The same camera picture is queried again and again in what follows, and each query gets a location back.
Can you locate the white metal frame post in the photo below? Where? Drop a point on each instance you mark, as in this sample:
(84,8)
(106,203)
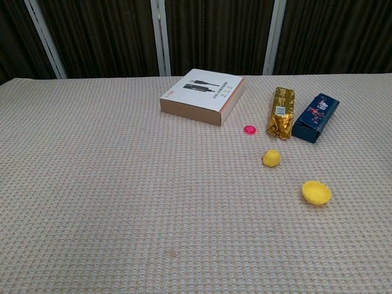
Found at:
(273,39)
(46,39)
(161,39)

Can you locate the beige woven tablecloth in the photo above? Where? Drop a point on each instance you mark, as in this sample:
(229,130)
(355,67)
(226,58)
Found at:
(122,199)

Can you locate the gold foil packet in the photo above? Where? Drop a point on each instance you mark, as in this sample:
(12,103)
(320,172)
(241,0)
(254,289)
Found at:
(281,113)

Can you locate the dark blue carton box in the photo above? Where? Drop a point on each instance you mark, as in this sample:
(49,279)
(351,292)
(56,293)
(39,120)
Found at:
(317,118)

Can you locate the yellow fluted cup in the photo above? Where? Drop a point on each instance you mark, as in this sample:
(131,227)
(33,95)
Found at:
(316,193)

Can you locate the dark pleated curtain panel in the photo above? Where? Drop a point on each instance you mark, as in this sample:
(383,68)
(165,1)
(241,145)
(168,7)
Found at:
(101,36)
(217,33)
(337,33)
(13,33)

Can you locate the small pink cap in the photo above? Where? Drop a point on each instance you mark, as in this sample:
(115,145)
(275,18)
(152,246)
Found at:
(250,130)

